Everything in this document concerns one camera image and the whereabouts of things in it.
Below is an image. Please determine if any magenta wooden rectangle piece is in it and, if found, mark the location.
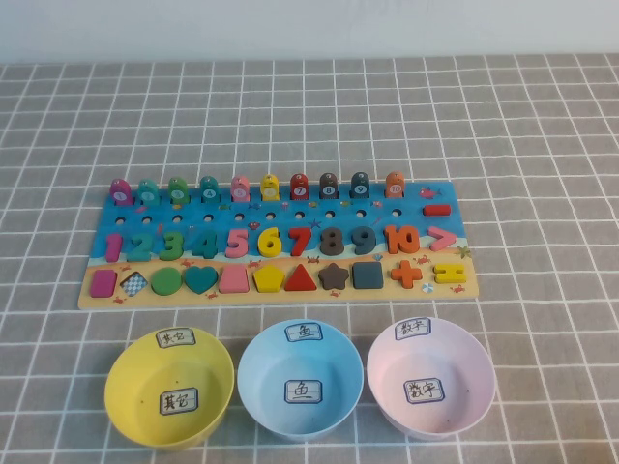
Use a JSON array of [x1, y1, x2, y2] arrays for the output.
[[89, 269, 118, 299]]

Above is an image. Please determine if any wooden sea-themed puzzle board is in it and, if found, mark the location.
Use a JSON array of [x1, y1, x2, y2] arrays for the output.
[[76, 180, 481, 310]]

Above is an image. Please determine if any brown wooden star piece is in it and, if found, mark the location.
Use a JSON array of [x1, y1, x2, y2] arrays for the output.
[[317, 262, 350, 291]]

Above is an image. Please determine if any red wooden triangle piece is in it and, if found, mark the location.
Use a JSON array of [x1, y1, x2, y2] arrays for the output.
[[283, 263, 318, 293]]

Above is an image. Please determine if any yellow wooden pentagon piece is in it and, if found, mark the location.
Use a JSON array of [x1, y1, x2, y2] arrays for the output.
[[252, 264, 285, 294]]

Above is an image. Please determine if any slate wooden square piece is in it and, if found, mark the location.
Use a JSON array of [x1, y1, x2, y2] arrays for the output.
[[351, 260, 383, 290]]

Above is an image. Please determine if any pink wooden trapezoid piece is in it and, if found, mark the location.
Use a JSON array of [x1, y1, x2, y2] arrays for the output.
[[217, 265, 251, 295]]

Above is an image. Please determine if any teal wooden heart piece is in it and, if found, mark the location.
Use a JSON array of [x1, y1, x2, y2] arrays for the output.
[[185, 265, 219, 295]]

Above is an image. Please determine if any blue labelled plastic bowl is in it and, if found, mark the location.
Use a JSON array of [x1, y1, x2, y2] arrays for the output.
[[236, 318, 365, 442]]

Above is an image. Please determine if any green wooden circle piece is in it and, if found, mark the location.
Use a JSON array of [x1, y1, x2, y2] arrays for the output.
[[150, 267, 184, 296]]

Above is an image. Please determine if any pink labelled plastic bowl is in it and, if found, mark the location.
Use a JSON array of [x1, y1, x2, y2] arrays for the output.
[[366, 317, 498, 441]]

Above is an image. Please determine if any yellow labelled plastic bowl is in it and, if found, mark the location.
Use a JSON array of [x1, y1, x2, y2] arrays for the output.
[[103, 326, 237, 450]]

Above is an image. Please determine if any red wooden number seven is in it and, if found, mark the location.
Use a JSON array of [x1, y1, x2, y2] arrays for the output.
[[288, 226, 315, 257]]

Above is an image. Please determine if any brown wooden number eight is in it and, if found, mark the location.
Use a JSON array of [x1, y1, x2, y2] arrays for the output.
[[319, 226, 347, 256]]

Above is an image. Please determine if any red fish peg seven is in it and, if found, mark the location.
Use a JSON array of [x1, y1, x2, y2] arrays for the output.
[[289, 172, 310, 201]]

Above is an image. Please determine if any yellow wooden number six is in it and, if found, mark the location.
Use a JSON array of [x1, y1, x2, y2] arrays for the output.
[[256, 226, 283, 257]]

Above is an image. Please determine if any brown fish peg eight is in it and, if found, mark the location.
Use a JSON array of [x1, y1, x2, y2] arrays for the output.
[[318, 171, 339, 200]]

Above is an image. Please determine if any yellow fish peg six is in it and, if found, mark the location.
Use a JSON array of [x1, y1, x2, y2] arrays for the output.
[[259, 173, 280, 201]]

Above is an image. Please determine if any slate wooden number nine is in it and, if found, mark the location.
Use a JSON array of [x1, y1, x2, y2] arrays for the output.
[[350, 225, 378, 255]]

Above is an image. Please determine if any slate fish peg nine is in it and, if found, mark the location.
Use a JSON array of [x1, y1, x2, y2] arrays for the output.
[[350, 171, 372, 199]]

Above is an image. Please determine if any pink wooden number five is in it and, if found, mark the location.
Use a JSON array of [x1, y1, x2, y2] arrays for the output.
[[223, 227, 251, 259]]

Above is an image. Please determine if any orange wooden number ten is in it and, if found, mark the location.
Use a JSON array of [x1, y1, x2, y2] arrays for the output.
[[384, 224, 421, 255]]

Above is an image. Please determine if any pink fish peg five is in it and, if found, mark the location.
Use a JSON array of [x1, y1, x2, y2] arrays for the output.
[[229, 174, 251, 202]]

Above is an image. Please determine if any orange fish peg ten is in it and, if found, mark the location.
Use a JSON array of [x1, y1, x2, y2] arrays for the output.
[[384, 170, 406, 198]]

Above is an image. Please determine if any dark teal wooden number four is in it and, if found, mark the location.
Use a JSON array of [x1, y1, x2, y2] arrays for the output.
[[191, 230, 220, 260]]

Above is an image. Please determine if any orange wooden plus sign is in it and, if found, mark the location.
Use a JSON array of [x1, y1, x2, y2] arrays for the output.
[[390, 259, 424, 287]]

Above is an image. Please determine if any dark teal fish peg four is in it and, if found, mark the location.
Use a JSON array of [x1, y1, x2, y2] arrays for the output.
[[198, 174, 221, 203]]

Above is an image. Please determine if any green wooden number three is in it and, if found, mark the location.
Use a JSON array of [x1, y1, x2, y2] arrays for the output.
[[159, 230, 188, 261]]

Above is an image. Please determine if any green fish peg three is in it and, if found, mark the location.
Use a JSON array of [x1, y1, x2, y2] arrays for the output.
[[167, 176, 190, 204]]

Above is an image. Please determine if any pink wooden greater-than sign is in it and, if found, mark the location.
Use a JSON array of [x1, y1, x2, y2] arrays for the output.
[[428, 225, 458, 252]]

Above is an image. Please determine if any yellow wooden equals sign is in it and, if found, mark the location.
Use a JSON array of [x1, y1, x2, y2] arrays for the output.
[[433, 263, 466, 284]]

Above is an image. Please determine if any turquoise fish peg two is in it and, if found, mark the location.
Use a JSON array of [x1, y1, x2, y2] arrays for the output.
[[137, 178, 160, 206]]

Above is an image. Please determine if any turquoise wooden number two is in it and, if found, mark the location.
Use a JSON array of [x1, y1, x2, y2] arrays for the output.
[[126, 232, 157, 262]]

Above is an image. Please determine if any purple fish peg one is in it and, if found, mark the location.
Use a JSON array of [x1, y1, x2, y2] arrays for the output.
[[109, 177, 133, 206]]

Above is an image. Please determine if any magenta wooden number one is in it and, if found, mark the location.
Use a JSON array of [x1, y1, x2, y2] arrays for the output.
[[104, 231, 123, 263]]

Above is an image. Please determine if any grey checked tablecloth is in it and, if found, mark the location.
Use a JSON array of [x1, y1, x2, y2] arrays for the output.
[[0, 52, 619, 464]]

